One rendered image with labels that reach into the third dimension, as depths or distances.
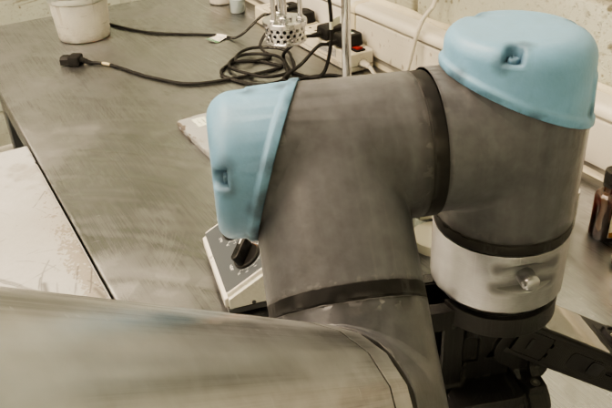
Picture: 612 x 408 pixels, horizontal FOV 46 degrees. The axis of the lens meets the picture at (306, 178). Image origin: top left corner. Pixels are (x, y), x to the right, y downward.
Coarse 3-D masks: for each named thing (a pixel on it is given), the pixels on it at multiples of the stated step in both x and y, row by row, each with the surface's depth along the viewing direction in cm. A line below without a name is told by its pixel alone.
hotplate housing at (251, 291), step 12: (204, 240) 84; (216, 276) 78; (252, 276) 74; (240, 288) 74; (252, 288) 74; (264, 288) 75; (228, 300) 75; (240, 300) 75; (252, 300) 75; (264, 300) 76
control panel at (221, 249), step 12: (216, 228) 84; (216, 240) 82; (228, 240) 81; (216, 252) 80; (228, 252) 79; (216, 264) 79; (228, 264) 78; (252, 264) 75; (228, 276) 76; (240, 276) 75; (228, 288) 75
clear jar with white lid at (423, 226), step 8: (432, 216) 80; (416, 224) 82; (424, 224) 81; (432, 224) 81; (416, 232) 83; (424, 232) 82; (416, 240) 83; (424, 240) 82; (424, 248) 83; (424, 256) 83
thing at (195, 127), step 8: (184, 120) 117; (192, 120) 116; (200, 120) 116; (184, 128) 114; (192, 128) 114; (200, 128) 114; (192, 136) 111; (200, 136) 111; (200, 144) 109; (208, 144) 109; (208, 152) 107
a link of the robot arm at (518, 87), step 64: (448, 64) 34; (512, 64) 32; (576, 64) 32; (448, 128) 33; (512, 128) 33; (576, 128) 34; (448, 192) 34; (512, 192) 35; (576, 192) 37; (512, 256) 37
